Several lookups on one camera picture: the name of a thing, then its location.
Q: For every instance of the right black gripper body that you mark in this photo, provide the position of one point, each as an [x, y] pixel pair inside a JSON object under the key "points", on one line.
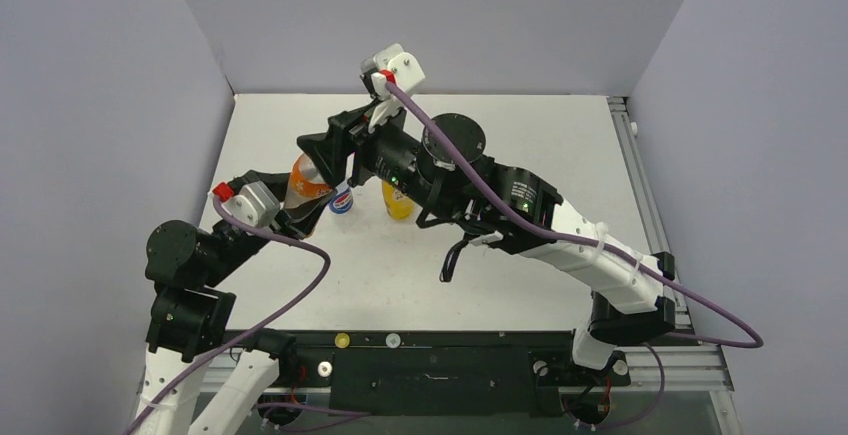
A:
{"points": [[341, 150]]}

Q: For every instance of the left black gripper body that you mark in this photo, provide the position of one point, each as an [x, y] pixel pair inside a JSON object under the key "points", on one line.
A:
{"points": [[276, 193]]}

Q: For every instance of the orange drink bottle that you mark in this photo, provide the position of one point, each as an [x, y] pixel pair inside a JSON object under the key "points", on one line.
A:
{"points": [[305, 187]]}

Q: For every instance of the Pepsi bottle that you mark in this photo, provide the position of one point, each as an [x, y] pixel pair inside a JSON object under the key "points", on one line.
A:
{"points": [[343, 199]]}

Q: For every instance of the yellow juice bottle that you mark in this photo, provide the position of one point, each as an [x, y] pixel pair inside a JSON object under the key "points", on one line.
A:
{"points": [[398, 205]]}

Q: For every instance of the yellow juice bottle cap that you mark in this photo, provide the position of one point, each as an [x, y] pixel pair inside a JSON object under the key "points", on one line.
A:
{"points": [[342, 340]]}

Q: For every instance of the white water bottle cap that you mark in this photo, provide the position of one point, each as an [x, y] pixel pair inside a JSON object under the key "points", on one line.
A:
{"points": [[393, 340]]}

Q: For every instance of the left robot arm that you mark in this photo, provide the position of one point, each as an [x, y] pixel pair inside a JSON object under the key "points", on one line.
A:
{"points": [[198, 380]]}

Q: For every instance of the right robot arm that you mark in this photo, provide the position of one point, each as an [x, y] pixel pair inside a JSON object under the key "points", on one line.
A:
{"points": [[447, 174]]}

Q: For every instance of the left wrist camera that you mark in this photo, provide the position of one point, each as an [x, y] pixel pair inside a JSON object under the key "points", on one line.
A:
{"points": [[254, 204]]}

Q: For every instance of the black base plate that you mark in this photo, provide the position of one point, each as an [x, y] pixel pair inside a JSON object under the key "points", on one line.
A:
{"points": [[447, 373]]}

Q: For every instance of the aluminium frame rail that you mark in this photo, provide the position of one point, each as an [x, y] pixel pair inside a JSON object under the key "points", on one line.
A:
{"points": [[689, 366]]}

